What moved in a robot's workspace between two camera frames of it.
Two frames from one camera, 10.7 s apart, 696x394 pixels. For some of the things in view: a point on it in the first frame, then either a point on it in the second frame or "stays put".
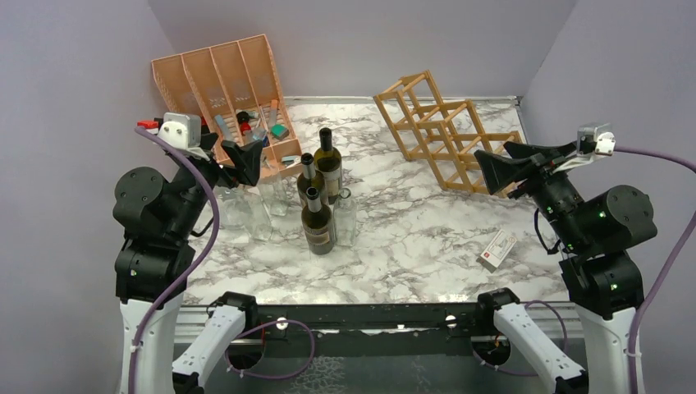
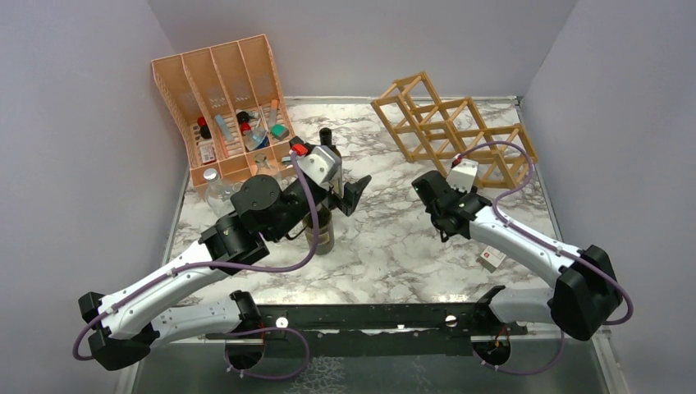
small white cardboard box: x=497 y=250 stays put
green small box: x=280 y=130 stays put
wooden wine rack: x=446 y=133 stays put
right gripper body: x=543 y=180 -> x=436 y=221
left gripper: x=247 y=159 -> x=352 y=193
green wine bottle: x=317 y=219 stays put
